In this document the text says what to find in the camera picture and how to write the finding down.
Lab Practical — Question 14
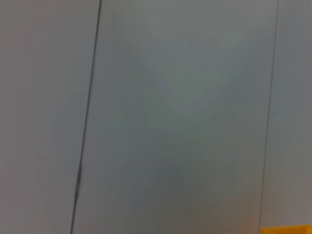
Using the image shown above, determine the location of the yellow plastic bin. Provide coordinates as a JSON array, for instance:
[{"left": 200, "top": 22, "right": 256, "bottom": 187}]
[{"left": 259, "top": 225, "right": 312, "bottom": 234}]

